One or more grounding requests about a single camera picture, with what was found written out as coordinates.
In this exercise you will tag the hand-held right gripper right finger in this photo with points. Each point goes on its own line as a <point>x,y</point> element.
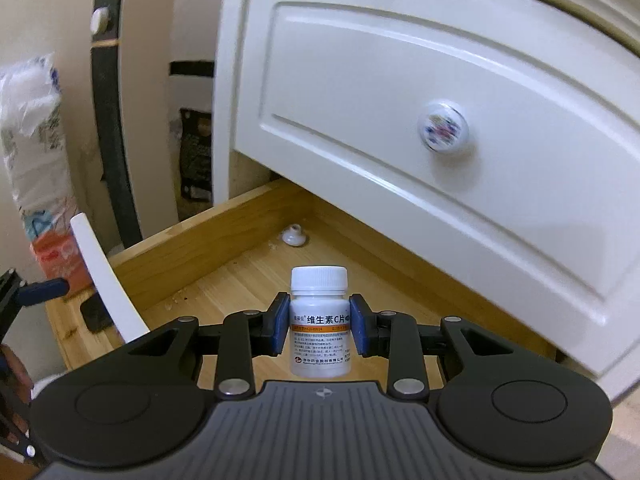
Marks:
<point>360,327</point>

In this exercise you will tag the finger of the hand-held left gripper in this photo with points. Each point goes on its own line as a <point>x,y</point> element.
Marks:
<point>45,292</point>

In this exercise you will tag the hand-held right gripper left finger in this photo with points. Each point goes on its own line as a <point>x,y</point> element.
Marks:
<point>281,325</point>

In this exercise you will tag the white pill bottle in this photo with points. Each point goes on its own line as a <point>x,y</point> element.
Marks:
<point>320,325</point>

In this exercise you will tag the white drawer with wooden inside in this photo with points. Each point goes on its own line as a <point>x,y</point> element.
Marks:
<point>240,280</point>

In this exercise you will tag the floral ceramic drawer knob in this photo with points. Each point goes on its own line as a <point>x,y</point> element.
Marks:
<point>444,127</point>

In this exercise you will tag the white drawer with floral knob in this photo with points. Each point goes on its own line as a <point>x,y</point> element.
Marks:
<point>350,85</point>

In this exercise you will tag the black flat object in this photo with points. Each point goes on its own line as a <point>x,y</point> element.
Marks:
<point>96,312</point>

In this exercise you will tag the loose white knob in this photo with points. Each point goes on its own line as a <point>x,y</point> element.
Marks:
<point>294,236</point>

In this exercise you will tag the plastic tissue pack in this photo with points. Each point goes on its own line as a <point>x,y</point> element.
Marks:
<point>35,160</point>

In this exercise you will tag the tall beige box black edge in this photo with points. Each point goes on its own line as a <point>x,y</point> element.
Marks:
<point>150,110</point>

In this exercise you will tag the white wooden nightstand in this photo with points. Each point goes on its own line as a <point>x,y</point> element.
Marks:
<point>230,110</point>

